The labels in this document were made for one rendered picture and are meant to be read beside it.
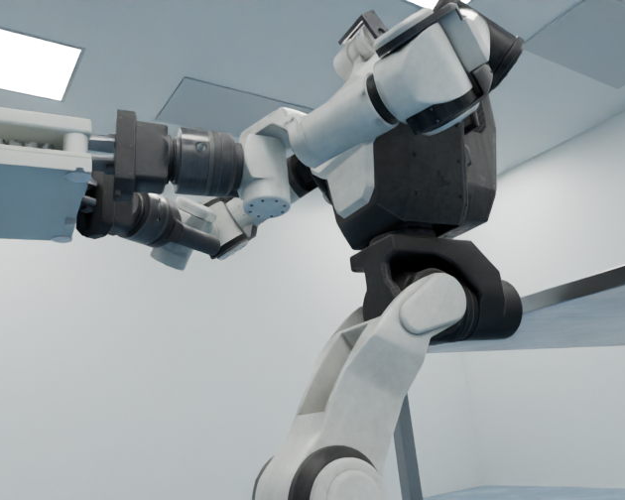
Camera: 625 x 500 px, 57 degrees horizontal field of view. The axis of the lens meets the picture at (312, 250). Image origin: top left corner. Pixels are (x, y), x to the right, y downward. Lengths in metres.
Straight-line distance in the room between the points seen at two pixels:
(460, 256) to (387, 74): 0.43
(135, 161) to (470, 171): 0.58
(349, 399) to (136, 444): 3.60
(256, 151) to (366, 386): 0.37
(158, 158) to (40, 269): 3.67
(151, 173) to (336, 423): 0.41
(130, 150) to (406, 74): 0.35
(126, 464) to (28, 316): 1.19
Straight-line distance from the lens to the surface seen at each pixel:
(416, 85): 0.69
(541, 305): 1.22
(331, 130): 0.72
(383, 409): 0.87
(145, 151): 0.77
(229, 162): 0.77
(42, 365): 4.28
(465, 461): 6.11
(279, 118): 0.79
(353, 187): 0.99
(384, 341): 0.86
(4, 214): 0.84
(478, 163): 1.09
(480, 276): 1.04
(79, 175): 0.72
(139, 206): 0.94
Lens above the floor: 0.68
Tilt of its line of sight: 17 degrees up
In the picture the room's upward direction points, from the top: 6 degrees counter-clockwise
